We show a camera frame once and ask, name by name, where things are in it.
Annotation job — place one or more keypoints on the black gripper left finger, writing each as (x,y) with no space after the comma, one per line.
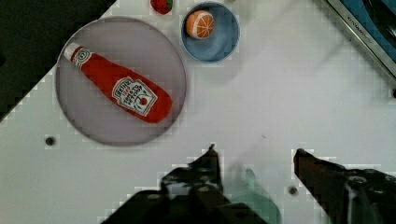
(187,195)

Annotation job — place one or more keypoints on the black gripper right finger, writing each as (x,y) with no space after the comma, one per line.
(348,196)

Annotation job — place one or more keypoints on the teal green cup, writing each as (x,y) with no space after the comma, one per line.
(243,186)

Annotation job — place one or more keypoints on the red plush ketchup bottle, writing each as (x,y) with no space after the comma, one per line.
(130,91)

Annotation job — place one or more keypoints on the grey round plate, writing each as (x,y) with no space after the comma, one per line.
(135,45)

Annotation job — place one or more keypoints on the blue bowl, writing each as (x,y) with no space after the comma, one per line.
(221,43)

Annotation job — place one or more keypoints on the orange half toy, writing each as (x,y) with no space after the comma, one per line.
(200,24)

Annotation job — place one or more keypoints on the red strawberry toy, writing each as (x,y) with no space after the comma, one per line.
(162,6)

